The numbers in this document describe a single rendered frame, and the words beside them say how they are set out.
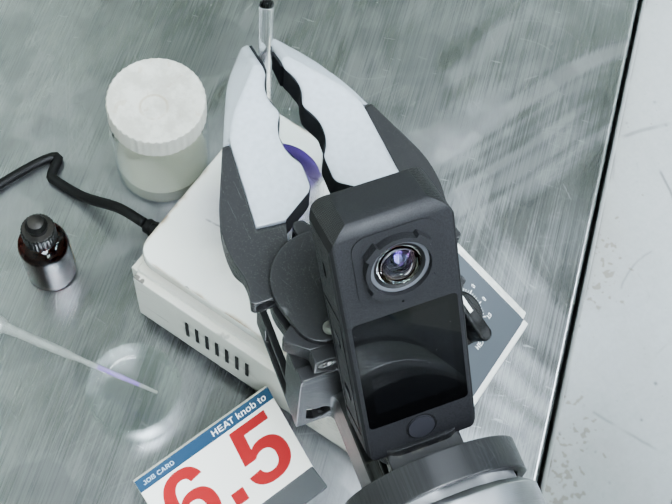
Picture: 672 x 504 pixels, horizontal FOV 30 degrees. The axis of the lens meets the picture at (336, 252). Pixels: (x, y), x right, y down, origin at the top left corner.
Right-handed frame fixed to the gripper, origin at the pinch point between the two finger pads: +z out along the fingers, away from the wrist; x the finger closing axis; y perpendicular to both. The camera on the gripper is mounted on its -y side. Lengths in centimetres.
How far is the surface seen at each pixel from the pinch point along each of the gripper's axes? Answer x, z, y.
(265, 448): -3.3, -9.7, 23.9
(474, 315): 9.9, -7.6, 19.7
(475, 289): 11.1, -5.6, 21.2
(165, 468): -9.0, -9.4, 22.2
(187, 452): -7.6, -8.9, 22.2
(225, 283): -2.9, -2.1, 17.3
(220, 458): -5.9, -9.6, 23.2
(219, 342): -4.0, -4.0, 20.6
